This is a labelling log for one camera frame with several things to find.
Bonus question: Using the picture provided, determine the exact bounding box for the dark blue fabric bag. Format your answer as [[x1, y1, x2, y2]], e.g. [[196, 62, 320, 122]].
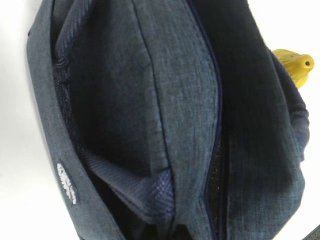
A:
[[26, 0, 310, 240]]

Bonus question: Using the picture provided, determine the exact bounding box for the yellow potato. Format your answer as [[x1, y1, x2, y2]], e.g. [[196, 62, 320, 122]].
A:
[[272, 49, 315, 89]]

